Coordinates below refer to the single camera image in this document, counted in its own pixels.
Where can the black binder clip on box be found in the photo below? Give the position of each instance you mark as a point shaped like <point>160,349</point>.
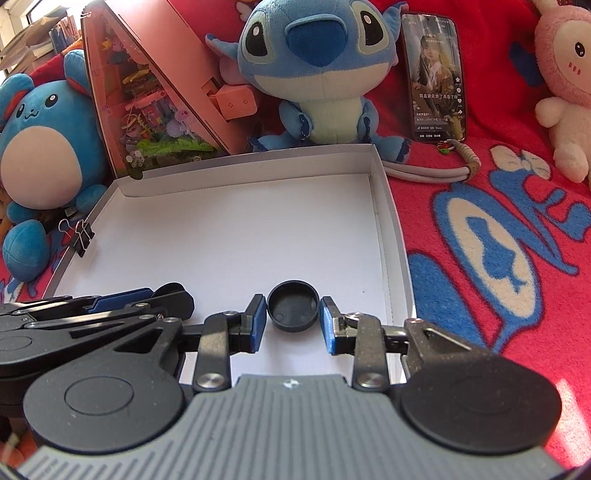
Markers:
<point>79,234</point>

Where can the smartphone with screen on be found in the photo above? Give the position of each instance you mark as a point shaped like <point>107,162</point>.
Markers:
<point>436,81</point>

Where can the row of books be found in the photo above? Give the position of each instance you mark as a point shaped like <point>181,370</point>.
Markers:
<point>39,42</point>

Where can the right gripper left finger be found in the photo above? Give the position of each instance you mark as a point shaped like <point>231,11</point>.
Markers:
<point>223,335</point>

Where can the red cartoon blanket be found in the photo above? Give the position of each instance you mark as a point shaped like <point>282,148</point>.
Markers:
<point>490,379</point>

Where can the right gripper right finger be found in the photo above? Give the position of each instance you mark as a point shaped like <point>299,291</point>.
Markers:
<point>362,336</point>

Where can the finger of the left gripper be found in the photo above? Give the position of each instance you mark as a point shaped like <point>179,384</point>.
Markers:
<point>171,297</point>

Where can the black round cap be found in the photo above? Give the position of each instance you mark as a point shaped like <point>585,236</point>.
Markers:
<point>293,306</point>

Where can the round blue plush toy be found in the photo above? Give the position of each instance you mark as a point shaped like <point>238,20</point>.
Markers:
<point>52,157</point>

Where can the pink bunny plush toy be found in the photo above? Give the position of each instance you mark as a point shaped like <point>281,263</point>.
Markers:
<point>562,49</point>

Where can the Stitch plush toy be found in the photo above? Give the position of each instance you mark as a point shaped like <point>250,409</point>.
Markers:
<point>320,58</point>

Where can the pink triangular toy house box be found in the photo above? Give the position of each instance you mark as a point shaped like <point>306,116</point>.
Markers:
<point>158,89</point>

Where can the white cardboard box tray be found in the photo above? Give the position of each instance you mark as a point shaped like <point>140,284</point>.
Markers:
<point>233,227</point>

